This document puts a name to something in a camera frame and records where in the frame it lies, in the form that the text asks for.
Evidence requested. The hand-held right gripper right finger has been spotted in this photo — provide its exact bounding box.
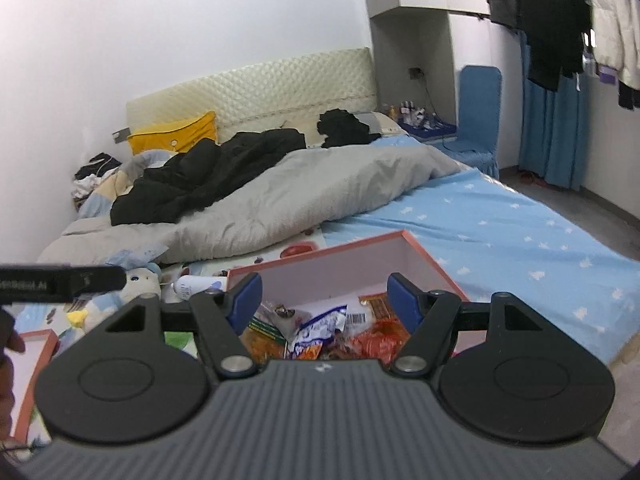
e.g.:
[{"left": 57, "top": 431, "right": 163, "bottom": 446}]
[{"left": 387, "top": 272, "right": 543, "bottom": 375}]

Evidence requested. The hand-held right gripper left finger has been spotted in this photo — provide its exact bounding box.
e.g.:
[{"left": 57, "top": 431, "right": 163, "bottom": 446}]
[{"left": 102, "top": 272, "right": 263, "bottom": 380}]

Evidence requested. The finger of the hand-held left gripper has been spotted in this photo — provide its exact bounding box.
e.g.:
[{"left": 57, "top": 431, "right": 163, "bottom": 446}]
[{"left": 70, "top": 265, "right": 128, "bottom": 297}]

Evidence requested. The orange brown snack packet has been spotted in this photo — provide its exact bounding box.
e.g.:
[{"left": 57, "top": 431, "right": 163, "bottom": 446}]
[{"left": 359, "top": 294, "right": 401, "bottom": 321}]

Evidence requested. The silver snack packet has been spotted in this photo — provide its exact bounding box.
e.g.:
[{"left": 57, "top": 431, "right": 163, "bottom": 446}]
[{"left": 255, "top": 301, "right": 302, "bottom": 341}]

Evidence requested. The green-labelled clear snack packet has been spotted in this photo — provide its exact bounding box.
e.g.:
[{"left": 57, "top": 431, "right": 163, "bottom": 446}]
[{"left": 242, "top": 316, "right": 288, "bottom": 362}]

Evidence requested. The red spicy snack packet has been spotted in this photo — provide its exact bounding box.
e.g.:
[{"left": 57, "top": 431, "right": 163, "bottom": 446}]
[{"left": 350, "top": 320, "right": 416, "bottom": 361}]

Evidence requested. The pink cardboard box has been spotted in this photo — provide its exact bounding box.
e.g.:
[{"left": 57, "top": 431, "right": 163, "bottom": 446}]
[{"left": 226, "top": 230, "right": 471, "bottom": 361}]

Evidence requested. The blue snack bag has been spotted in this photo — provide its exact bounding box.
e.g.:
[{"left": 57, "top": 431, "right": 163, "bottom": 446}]
[{"left": 287, "top": 305, "right": 348, "bottom": 361}]

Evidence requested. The person's left hand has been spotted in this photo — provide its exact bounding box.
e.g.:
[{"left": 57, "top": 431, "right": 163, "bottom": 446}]
[{"left": 0, "top": 310, "right": 26, "bottom": 441}]

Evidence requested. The blue white plush toy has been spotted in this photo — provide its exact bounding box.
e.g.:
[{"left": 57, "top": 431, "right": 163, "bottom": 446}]
[{"left": 67, "top": 265, "right": 163, "bottom": 333}]

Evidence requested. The light blue printed plastic bag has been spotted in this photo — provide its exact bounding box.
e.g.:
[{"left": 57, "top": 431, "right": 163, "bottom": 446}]
[{"left": 107, "top": 242, "right": 171, "bottom": 271}]

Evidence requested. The white printed tube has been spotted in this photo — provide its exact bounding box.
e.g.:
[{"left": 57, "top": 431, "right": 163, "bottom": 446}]
[{"left": 172, "top": 275, "right": 228, "bottom": 303}]

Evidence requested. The pastel patchwork quilt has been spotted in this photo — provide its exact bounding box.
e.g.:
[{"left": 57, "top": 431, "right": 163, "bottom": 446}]
[{"left": 75, "top": 149, "right": 176, "bottom": 221}]

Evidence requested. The pink box lid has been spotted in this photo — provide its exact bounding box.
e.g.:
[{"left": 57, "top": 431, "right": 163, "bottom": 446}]
[{"left": 10, "top": 330, "right": 60, "bottom": 443}]

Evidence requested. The pile of clothes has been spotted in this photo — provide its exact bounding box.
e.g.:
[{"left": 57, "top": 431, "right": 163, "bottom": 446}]
[{"left": 72, "top": 152, "right": 123, "bottom": 201}]

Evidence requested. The light blue bed sheet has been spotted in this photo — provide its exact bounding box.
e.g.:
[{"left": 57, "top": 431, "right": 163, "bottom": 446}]
[{"left": 320, "top": 137, "right": 640, "bottom": 367}]

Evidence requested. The black blanket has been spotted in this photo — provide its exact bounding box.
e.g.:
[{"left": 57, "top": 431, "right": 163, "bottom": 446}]
[{"left": 110, "top": 128, "right": 308, "bottom": 226}]

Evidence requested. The grey duvet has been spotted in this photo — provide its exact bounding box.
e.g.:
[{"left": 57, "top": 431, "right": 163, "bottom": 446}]
[{"left": 37, "top": 147, "right": 463, "bottom": 266}]

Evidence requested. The yellow pillow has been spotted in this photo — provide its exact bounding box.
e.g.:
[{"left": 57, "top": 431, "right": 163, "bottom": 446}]
[{"left": 127, "top": 111, "right": 218, "bottom": 156}]

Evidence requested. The bedside clutter of bottles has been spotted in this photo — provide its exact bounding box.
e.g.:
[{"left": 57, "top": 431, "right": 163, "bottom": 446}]
[{"left": 382, "top": 101, "right": 458, "bottom": 138}]

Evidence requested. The small black garment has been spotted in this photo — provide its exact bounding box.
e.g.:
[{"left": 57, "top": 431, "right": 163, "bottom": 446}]
[{"left": 318, "top": 108, "right": 383, "bottom": 150}]

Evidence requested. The blue chair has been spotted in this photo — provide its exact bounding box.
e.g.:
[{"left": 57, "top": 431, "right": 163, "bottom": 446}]
[{"left": 440, "top": 65, "right": 502, "bottom": 178}]

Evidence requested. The cream quilted headboard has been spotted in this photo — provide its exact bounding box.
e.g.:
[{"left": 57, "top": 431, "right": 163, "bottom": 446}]
[{"left": 125, "top": 47, "right": 377, "bottom": 148}]

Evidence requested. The blue curtain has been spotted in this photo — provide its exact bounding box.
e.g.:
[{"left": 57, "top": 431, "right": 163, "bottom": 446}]
[{"left": 517, "top": 30, "right": 591, "bottom": 192}]

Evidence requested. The grey built-in cabinet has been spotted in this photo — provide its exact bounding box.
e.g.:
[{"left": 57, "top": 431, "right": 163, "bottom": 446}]
[{"left": 358, "top": 0, "right": 493, "bottom": 126}]

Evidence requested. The black hanging garment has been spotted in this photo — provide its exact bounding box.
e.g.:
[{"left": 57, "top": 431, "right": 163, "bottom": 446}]
[{"left": 517, "top": 0, "right": 593, "bottom": 91}]

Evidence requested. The white puffer jacket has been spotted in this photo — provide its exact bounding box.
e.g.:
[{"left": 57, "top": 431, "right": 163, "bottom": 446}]
[{"left": 587, "top": 0, "right": 640, "bottom": 86}]

